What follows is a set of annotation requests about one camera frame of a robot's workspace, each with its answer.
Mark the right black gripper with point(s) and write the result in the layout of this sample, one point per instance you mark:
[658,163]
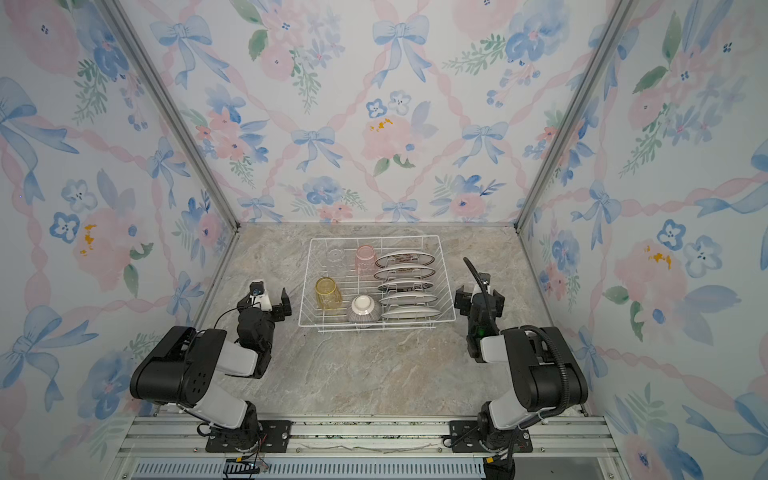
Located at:
[478,302]

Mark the aluminium rail frame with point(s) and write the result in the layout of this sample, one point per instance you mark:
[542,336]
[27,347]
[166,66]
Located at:
[170,446]

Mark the yellow glass cup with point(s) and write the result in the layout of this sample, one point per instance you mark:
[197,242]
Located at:
[328,295]

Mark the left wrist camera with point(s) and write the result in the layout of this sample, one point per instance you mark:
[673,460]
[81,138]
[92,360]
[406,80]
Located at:
[257,288]

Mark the right aluminium corner post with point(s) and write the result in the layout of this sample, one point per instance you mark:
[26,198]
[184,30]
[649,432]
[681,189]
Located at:
[608,40]

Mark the white wire dish rack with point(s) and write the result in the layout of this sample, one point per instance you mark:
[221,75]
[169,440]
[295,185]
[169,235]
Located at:
[350,284]

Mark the white plate with clover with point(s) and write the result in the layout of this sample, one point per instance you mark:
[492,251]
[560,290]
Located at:
[408,298]

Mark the left aluminium corner post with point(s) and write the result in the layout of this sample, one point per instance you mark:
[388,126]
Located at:
[119,23]

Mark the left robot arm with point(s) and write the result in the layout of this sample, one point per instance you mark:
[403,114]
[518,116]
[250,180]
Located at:
[180,370]

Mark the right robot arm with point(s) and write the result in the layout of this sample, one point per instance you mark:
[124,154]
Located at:
[546,379]

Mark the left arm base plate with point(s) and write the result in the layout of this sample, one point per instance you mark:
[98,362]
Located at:
[266,436]

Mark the aluminium corner post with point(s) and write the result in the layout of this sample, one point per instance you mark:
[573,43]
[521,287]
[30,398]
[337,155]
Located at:
[119,23]
[608,40]

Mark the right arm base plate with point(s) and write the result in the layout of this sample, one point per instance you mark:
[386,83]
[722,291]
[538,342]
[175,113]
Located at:
[468,436]

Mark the green rimmed white plate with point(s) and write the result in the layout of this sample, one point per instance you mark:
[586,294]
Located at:
[405,285]

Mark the clear glass cup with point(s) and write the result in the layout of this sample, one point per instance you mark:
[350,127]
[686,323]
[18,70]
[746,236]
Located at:
[335,255]

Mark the plate with red characters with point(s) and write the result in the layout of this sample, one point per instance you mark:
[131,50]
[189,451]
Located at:
[405,256]
[401,271]

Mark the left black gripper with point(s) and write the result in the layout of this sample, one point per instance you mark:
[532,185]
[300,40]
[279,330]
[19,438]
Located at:
[279,306]

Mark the pink glass cup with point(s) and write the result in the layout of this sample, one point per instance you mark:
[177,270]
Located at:
[365,260]

